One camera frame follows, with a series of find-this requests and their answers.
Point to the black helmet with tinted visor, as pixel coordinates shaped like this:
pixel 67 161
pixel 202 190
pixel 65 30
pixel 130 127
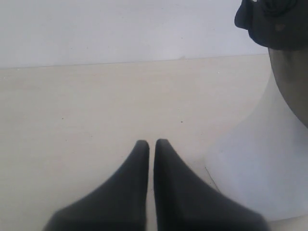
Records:
pixel 275 24

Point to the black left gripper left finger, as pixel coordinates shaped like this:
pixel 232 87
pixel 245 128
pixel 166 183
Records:
pixel 119 204

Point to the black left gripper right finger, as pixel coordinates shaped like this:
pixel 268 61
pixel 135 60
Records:
pixel 185 203

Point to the white mannequin head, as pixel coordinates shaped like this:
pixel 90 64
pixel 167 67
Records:
pixel 262 163

